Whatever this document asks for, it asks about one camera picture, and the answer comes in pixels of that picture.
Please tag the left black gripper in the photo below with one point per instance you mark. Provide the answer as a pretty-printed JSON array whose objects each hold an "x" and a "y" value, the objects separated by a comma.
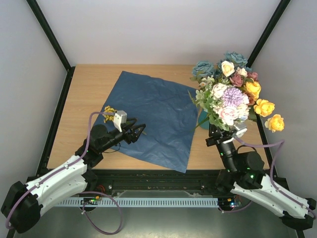
[{"x": 132, "y": 137}]

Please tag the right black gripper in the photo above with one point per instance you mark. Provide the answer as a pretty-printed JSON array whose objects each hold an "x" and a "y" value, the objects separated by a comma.
[{"x": 217, "y": 139}]

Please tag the blue wrapping paper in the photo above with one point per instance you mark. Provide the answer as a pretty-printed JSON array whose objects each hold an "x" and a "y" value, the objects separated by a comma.
[{"x": 167, "y": 111}]

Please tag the yellow rose bunch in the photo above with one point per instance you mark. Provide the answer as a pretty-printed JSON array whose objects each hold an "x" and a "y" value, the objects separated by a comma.
[{"x": 263, "y": 108}]

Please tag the pastel purple flower bunch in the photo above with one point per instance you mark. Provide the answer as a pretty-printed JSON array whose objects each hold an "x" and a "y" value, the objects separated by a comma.
[{"x": 229, "y": 106}]

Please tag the teal cylindrical vase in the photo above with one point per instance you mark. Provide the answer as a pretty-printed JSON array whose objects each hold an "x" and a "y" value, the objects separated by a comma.
[{"x": 203, "y": 120}]

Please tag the green white flower bunch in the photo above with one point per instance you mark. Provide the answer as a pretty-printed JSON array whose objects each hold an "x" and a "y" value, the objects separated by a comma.
[{"x": 202, "y": 98}]

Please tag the pink rose flower stem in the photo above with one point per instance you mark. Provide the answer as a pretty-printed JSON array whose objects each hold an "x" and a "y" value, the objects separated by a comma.
[{"x": 237, "y": 75}]

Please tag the blue rose bunch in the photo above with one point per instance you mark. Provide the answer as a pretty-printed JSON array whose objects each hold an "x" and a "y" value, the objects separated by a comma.
[{"x": 205, "y": 68}]

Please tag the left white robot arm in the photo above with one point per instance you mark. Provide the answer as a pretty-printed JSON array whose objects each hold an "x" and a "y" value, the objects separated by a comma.
[{"x": 26, "y": 203}]

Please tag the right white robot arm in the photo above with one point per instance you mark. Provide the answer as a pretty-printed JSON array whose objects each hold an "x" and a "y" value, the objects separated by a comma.
[{"x": 244, "y": 175}]

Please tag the small yellow flower sprig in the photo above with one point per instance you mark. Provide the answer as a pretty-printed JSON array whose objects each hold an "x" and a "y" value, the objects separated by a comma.
[{"x": 109, "y": 113}]

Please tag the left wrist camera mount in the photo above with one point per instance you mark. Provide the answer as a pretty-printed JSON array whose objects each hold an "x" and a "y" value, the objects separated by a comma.
[{"x": 120, "y": 117}]

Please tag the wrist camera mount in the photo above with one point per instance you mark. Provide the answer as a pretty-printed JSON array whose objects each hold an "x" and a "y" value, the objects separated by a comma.
[
  {"x": 120, "y": 117},
  {"x": 238, "y": 130}
]

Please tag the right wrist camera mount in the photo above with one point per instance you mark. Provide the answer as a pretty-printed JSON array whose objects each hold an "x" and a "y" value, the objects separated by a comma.
[{"x": 238, "y": 130}]

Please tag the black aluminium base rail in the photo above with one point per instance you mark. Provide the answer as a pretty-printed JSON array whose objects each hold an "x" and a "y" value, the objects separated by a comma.
[{"x": 202, "y": 182}]

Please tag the light blue slotted cable duct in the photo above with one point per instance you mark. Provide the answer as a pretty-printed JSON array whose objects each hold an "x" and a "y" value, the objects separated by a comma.
[{"x": 156, "y": 203}]

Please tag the black frame post right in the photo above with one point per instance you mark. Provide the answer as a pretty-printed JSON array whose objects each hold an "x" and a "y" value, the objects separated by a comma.
[{"x": 280, "y": 9}]

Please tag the black frame post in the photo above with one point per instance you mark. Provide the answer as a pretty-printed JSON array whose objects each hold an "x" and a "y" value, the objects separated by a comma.
[
  {"x": 39, "y": 15},
  {"x": 280, "y": 9}
]

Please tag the black frame post left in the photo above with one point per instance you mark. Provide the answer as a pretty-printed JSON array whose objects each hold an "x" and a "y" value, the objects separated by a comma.
[{"x": 39, "y": 15}]

